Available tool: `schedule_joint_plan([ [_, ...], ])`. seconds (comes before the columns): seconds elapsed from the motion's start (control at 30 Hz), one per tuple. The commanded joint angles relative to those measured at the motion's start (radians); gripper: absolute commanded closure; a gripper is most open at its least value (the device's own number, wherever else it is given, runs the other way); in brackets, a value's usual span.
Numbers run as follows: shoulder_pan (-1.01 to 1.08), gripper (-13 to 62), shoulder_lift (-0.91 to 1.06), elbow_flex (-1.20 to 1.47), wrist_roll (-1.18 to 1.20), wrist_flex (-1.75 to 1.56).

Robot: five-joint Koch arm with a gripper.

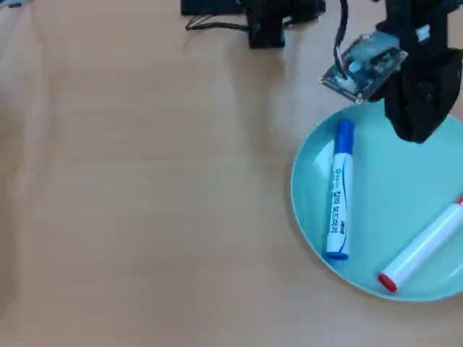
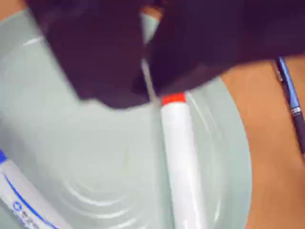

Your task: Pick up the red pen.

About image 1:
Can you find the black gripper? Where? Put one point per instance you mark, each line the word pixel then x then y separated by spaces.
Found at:
pixel 430 76

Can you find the red whiteboard marker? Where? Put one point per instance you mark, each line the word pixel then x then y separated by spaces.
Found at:
pixel 419 246

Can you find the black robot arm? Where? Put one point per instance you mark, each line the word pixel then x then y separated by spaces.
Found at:
pixel 408 16

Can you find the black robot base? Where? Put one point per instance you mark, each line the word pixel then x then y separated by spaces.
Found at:
pixel 266 32

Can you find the teal round plate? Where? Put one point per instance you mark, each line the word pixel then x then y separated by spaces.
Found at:
pixel 380 180

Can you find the blue whiteboard marker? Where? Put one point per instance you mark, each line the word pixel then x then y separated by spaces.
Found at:
pixel 338 202

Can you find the camera circuit board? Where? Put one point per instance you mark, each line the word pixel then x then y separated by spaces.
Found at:
pixel 365 68

